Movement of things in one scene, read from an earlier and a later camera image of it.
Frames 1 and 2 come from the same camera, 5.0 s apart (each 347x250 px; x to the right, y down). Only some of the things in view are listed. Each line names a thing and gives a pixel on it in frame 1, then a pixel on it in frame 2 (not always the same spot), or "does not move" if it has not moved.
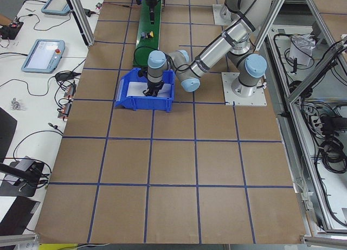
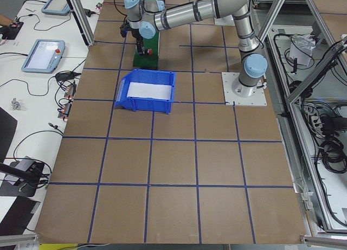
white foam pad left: [136, 89] does not move
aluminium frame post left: [81, 20] does not move
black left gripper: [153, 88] → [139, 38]
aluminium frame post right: [277, 5] does not move
